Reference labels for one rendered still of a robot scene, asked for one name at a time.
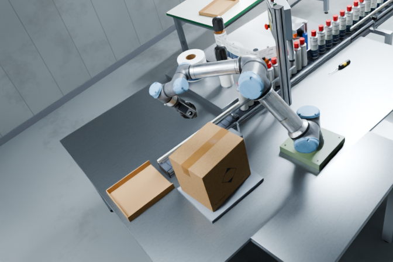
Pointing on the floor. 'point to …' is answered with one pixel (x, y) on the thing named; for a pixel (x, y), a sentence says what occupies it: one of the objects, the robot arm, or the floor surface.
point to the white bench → (189, 16)
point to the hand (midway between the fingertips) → (196, 116)
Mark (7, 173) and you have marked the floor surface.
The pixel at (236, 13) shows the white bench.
